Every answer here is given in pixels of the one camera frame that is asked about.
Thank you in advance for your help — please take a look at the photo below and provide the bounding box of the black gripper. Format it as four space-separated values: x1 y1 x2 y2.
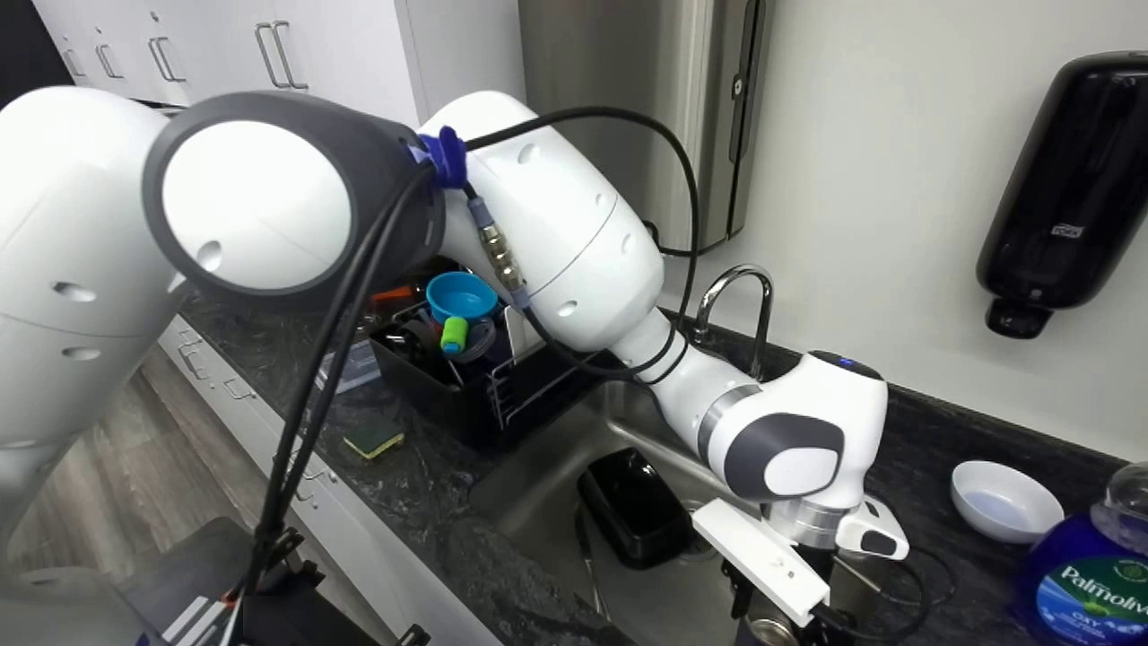
797 558 856 646

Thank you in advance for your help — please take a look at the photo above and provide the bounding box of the blue steel-lined cup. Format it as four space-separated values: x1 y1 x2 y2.
744 608 804 646

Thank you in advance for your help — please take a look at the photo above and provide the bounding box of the blue dish soap bottle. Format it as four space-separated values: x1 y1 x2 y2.
1012 465 1148 646

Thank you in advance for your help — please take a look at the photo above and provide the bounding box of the stainless steel sink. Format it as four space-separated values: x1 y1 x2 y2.
469 382 900 646

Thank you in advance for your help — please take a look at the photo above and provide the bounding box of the black dish rack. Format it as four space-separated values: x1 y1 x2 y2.
368 266 626 458

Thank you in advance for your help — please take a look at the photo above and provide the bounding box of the gray round cup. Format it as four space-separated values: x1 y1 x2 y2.
461 320 502 367

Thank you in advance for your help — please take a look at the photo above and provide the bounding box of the white bowl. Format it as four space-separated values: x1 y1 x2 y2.
949 458 1070 551

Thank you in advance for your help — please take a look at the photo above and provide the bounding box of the black rectangular container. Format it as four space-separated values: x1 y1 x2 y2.
573 447 712 576

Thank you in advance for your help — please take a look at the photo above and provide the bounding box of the metal utensil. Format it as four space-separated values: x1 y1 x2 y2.
571 507 614 626

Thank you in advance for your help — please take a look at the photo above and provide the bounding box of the chrome faucet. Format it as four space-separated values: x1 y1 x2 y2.
693 263 783 387

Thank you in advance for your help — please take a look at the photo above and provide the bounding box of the white lower cabinet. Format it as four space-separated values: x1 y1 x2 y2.
156 315 506 646

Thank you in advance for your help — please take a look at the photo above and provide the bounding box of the yellow green sponge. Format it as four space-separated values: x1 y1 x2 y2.
343 422 408 466

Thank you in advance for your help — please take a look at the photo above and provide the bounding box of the stainless paper towel dispenser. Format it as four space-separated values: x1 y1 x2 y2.
516 0 768 254

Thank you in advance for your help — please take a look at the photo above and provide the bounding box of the dark gray case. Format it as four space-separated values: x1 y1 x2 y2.
120 513 400 646

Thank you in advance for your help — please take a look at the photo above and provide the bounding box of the thin black camera cable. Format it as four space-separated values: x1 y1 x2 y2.
822 551 963 646

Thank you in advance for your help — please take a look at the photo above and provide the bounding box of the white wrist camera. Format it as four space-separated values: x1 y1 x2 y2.
834 496 915 568

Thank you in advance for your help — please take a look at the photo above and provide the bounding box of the green cylindrical handle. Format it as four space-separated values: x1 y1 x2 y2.
437 314 473 358

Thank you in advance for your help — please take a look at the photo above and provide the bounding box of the black wall soap dispenser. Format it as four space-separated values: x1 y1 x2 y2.
975 51 1148 340

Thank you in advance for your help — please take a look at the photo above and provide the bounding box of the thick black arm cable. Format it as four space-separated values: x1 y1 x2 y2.
227 105 712 646

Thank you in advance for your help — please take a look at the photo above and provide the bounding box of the blue cable strap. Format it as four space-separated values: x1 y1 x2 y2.
408 124 473 194

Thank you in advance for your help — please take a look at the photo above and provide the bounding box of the white wall cabinet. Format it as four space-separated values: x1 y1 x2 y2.
29 0 531 130

